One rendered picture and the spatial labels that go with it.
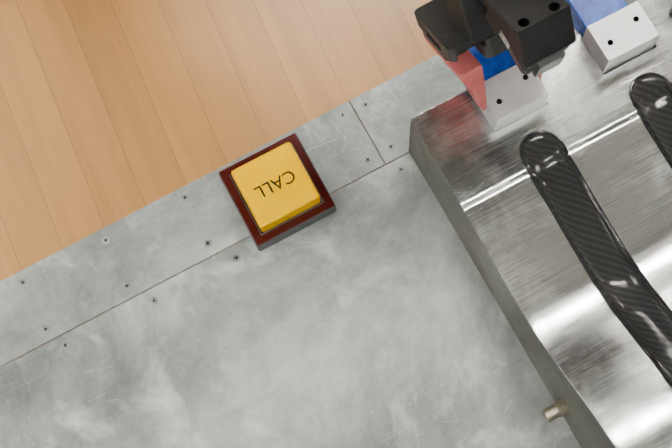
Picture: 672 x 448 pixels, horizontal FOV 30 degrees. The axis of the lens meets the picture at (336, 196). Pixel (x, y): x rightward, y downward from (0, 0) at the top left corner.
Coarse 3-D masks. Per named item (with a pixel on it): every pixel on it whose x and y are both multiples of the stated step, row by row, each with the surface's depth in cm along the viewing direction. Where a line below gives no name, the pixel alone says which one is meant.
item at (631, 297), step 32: (640, 96) 107; (544, 160) 106; (544, 192) 105; (576, 192) 106; (576, 224) 105; (608, 224) 105; (608, 256) 105; (608, 288) 104; (640, 288) 103; (640, 320) 101
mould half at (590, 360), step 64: (640, 0) 109; (576, 64) 108; (640, 64) 108; (448, 128) 107; (512, 128) 107; (576, 128) 106; (640, 128) 106; (448, 192) 107; (512, 192) 105; (640, 192) 105; (512, 256) 104; (576, 256) 104; (640, 256) 104; (512, 320) 109; (576, 320) 102; (576, 384) 99; (640, 384) 97
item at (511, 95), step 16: (496, 64) 107; (512, 64) 107; (496, 80) 105; (512, 80) 105; (528, 80) 105; (496, 96) 104; (512, 96) 104; (528, 96) 104; (544, 96) 104; (496, 112) 104; (512, 112) 104; (528, 112) 106; (496, 128) 106
